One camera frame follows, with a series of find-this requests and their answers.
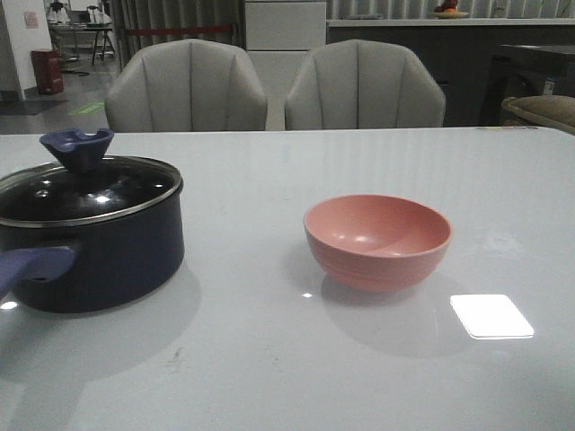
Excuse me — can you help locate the pink plastic bowl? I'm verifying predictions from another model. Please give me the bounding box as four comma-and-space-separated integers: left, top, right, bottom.
304, 194, 452, 292

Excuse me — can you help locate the tan cushion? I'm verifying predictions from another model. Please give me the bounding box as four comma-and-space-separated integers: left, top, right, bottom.
501, 95, 574, 135

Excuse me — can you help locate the red box bin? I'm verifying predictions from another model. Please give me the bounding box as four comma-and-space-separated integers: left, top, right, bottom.
31, 48, 64, 94

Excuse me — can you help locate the fruit plate on counter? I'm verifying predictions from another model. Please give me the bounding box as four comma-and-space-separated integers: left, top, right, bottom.
430, 0, 468, 19

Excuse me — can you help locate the black side table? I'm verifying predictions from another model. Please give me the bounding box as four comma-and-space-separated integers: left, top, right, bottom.
479, 45, 574, 126

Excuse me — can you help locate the right grey upholstered chair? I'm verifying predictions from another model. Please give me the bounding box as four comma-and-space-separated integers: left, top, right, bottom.
284, 40, 446, 130

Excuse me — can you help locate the dark sideboard counter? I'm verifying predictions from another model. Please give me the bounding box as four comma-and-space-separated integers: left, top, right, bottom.
327, 18, 574, 127

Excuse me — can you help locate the grey upholstered chair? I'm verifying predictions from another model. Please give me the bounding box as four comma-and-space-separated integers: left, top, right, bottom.
284, 40, 446, 130
105, 39, 268, 133

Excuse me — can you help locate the background work table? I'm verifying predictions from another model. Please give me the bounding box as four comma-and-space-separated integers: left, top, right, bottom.
49, 22, 116, 65

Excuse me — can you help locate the glass lid with blue knob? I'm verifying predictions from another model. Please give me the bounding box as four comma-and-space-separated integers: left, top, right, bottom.
1, 128, 183, 228

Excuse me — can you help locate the white drawer cabinet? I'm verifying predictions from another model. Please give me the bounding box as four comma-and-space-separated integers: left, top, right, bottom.
244, 1, 327, 100

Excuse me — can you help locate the dark blue saucepan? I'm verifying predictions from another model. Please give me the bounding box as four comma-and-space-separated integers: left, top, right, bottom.
1, 192, 185, 313

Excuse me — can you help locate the red barrier belt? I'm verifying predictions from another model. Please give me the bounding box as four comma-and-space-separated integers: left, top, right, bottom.
125, 24, 235, 37

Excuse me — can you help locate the left grey upholstered chair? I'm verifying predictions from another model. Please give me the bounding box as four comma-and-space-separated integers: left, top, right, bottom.
105, 39, 268, 133

